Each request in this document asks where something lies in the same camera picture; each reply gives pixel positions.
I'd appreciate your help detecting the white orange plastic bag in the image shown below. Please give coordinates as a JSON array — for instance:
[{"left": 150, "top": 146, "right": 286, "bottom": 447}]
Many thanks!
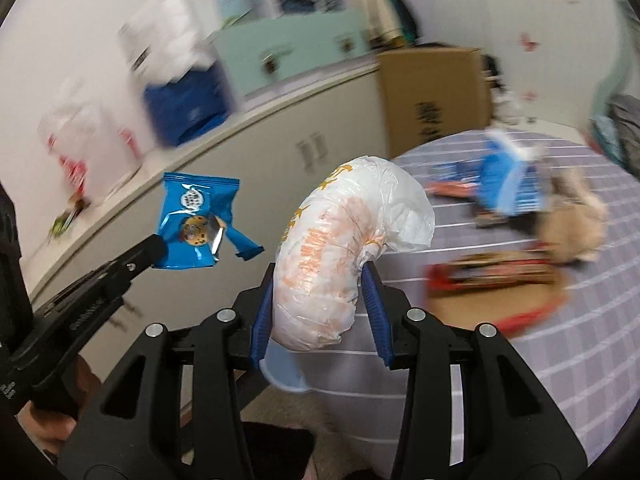
[{"left": 271, "top": 156, "right": 435, "bottom": 352}]

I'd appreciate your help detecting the white red plastic bag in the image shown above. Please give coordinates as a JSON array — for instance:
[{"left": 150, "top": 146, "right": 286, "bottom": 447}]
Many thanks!
[{"left": 38, "top": 79, "right": 142, "bottom": 205}]

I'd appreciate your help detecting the grey checked tablecloth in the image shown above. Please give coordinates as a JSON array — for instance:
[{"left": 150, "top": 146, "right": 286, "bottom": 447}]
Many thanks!
[{"left": 297, "top": 131, "right": 639, "bottom": 476}]

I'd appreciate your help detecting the blue white snack packet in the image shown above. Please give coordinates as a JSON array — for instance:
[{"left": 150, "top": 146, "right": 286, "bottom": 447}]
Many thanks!
[{"left": 475, "top": 128, "right": 546, "bottom": 218}]

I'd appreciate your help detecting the white paper shopping bag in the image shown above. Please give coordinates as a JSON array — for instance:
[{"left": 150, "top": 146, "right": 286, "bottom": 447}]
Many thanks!
[{"left": 117, "top": 0, "right": 215, "bottom": 86}]

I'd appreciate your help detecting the person's left hand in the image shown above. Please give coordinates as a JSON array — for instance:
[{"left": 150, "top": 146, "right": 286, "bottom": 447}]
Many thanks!
[{"left": 17, "top": 356, "right": 101, "bottom": 456}]

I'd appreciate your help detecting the beige hanging jacket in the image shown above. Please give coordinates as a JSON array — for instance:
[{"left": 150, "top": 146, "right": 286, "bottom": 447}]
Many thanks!
[{"left": 347, "top": 0, "right": 406, "bottom": 48}]

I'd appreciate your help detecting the blue cookie wrapper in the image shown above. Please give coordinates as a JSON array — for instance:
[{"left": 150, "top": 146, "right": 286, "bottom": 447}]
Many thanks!
[{"left": 154, "top": 172, "right": 264, "bottom": 270}]

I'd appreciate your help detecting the light blue trash bin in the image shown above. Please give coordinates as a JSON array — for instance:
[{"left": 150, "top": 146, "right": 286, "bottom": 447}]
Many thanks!
[{"left": 259, "top": 339, "right": 310, "bottom": 394}]

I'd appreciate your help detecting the teal drawer unit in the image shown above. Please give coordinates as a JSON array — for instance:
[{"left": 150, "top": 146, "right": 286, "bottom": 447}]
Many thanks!
[{"left": 209, "top": 10, "right": 369, "bottom": 96}]

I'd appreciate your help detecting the white low cabinet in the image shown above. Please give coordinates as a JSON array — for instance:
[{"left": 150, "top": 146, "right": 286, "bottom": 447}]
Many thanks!
[{"left": 24, "top": 63, "right": 386, "bottom": 377}]

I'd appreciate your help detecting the blue fabric bag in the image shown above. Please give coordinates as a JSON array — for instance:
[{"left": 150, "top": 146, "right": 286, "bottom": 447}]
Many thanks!
[{"left": 143, "top": 65, "right": 231, "bottom": 148}]

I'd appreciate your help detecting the crumpled beige paper bag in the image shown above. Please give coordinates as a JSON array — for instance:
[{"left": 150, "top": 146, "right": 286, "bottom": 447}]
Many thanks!
[{"left": 536, "top": 167, "right": 608, "bottom": 264}]

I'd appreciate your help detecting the red snack bag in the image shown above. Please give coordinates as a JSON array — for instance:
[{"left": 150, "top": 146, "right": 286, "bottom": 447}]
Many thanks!
[{"left": 425, "top": 247, "right": 568, "bottom": 337}]

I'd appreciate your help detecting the brown cardboard box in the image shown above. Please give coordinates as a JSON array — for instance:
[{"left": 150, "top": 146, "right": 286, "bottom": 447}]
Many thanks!
[{"left": 376, "top": 47, "right": 491, "bottom": 158}]

